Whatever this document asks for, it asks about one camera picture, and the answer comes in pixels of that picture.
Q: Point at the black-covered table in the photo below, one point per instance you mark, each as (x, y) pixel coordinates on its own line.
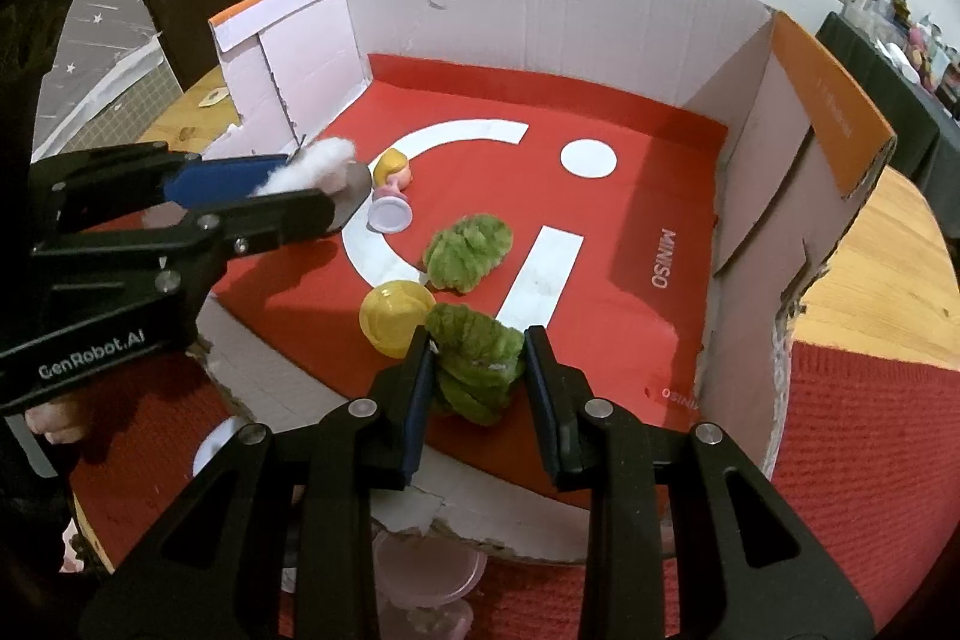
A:
(862, 63)

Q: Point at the yellow bottle cap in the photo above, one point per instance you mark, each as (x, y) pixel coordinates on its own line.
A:
(390, 314)

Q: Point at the red knit mat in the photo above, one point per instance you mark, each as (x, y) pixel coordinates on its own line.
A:
(862, 445)

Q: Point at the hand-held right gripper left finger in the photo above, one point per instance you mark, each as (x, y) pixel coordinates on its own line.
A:
(416, 407)

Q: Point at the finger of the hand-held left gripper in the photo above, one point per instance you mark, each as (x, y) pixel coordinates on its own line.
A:
(225, 179)
(300, 212)

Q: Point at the person's left hand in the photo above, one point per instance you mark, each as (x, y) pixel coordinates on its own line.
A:
(56, 419)

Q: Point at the pink round case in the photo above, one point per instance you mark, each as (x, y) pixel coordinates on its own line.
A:
(427, 572)

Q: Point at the green fluffy pompom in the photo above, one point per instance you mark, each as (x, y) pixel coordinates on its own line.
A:
(476, 362)
(469, 250)

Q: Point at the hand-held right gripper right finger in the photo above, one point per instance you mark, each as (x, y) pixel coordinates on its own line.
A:
(544, 400)

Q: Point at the small blonde doll figure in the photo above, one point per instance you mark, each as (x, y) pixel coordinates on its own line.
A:
(394, 171)

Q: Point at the white fluffy pompom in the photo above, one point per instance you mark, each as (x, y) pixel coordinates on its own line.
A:
(307, 164)

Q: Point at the orange cardboard box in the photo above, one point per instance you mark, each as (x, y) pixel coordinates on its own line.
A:
(637, 220)

